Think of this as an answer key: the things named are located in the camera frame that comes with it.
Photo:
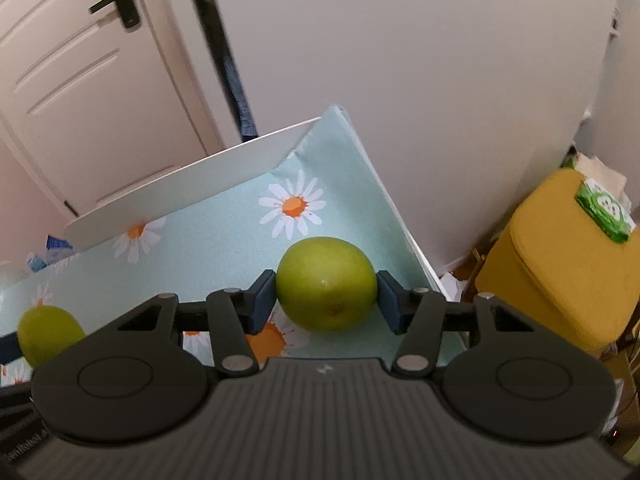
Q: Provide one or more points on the floral light blue tablecloth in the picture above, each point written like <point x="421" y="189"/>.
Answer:
<point x="225" y="255"/>

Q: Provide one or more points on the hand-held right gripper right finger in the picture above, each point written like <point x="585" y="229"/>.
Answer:
<point x="390" y="305"/>

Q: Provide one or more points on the green apple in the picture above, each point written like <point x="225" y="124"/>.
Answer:
<point x="47" y="332"/>
<point x="325" y="290"/>

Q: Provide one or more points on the blue white packet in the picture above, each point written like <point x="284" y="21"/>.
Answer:
<point x="50" y="252"/>

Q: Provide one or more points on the green tissue packet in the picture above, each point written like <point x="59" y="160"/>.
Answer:
<point x="605" y="210"/>

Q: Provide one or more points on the white crumpled paper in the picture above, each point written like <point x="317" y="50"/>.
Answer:
<point x="600" y="170"/>

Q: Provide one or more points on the yellow stool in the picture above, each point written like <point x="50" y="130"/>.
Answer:
<point x="560" y="270"/>

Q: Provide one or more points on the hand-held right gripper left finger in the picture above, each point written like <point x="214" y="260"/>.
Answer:
<point x="262" y="300"/>

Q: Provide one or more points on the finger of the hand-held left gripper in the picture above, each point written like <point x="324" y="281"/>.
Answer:
<point x="7" y="350"/>

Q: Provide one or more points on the white panel door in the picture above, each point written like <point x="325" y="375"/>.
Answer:
<point x="100" y="100"/>

